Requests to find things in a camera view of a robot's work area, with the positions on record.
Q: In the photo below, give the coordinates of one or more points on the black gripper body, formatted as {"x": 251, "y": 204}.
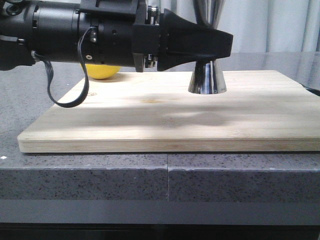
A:
{"x": 123, "y": 32}

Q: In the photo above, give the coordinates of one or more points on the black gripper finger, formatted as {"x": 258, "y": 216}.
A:
{"x": 182, "y": 41}

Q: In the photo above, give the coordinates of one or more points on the steel double jigger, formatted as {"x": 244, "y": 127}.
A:
{"x": 207, "y": 77}

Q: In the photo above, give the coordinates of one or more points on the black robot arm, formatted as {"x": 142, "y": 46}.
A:
{"x": 34, "y": 27}

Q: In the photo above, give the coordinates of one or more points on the yellow lemon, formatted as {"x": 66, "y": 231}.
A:
{"x": 101, "y": 72}

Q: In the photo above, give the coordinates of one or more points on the light grey curtain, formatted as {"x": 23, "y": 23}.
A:
{"x": 260, "y": 26}

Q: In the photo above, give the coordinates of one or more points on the wooden cutting board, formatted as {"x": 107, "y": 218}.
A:
{"x": 261, "y": 111}

